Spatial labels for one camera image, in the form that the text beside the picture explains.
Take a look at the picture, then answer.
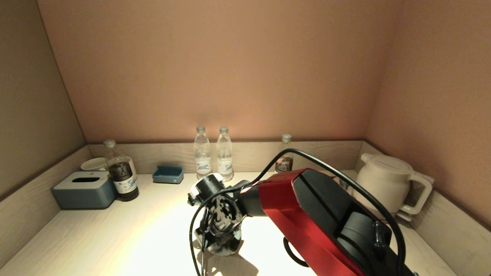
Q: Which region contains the blue-grey tissue box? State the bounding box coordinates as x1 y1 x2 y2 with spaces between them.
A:
53 171 117 210

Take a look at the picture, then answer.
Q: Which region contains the short black cable loop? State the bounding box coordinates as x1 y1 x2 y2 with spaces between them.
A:
283 237 310 268

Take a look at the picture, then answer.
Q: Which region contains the light blue cleaning cloth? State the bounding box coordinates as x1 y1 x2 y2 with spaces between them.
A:
199 236 243 256

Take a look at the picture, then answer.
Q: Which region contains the dark drink bottle, nearly full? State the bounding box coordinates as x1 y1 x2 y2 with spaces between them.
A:
275 134 294 174

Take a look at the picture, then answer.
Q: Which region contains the clear water bottle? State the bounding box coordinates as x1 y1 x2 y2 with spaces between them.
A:
194 126 213 181
217 127 234 182

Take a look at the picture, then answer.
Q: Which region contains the long black robot cable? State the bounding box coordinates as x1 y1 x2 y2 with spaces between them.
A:
189 149 406 276

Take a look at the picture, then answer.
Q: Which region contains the white electric kettle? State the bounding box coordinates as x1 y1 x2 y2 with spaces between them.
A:
352 153 434 222

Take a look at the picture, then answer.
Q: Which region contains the dark drink bottle, half full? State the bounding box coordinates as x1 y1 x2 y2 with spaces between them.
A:
104 140 140 202

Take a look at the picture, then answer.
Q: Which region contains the small blue plastic tray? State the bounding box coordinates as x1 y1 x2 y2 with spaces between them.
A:
153 165 184 185

